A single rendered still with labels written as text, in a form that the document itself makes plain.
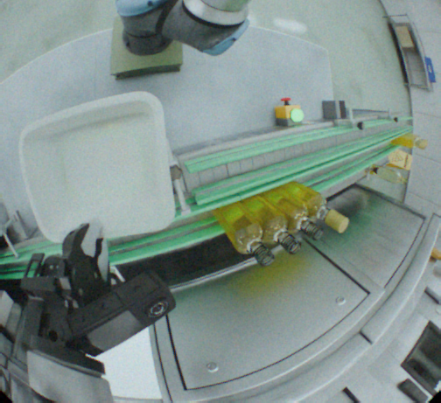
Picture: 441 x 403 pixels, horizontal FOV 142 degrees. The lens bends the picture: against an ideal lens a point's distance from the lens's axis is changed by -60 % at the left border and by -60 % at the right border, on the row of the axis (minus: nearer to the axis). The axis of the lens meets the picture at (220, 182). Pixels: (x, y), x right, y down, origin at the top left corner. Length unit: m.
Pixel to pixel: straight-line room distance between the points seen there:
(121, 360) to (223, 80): 0.81
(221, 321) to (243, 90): 0.66
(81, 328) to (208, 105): 0.60
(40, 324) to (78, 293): 0.06
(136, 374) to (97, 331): 0.28
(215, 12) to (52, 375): 0.42
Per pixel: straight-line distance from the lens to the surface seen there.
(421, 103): 6.05
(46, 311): 0.21
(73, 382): 0.16
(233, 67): 0.66
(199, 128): 0.60
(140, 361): 0.43
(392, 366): 0.49
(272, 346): 0.38
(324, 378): 0.38
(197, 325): 0.42
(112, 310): 0.16
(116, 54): 0.57
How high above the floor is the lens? 1.34
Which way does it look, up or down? 64 degrees down
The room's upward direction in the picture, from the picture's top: 134 degrees clockwise
